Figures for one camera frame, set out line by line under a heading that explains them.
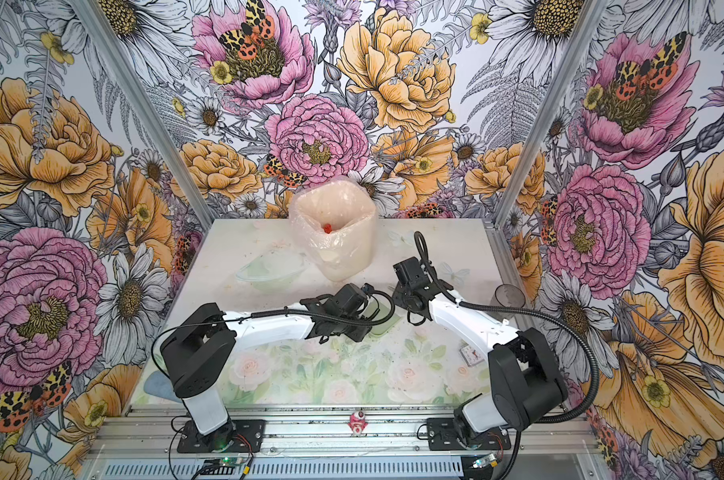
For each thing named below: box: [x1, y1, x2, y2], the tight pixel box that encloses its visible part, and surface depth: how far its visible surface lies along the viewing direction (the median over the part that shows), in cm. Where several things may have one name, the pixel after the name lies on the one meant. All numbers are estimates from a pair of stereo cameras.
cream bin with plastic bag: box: [288, 177, 378, 283], surface depth 95 cm
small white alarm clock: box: [459, 345, 485, 367], surface depth 87 cm
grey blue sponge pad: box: [143, 371, 182, 403], surface depth 81 cm
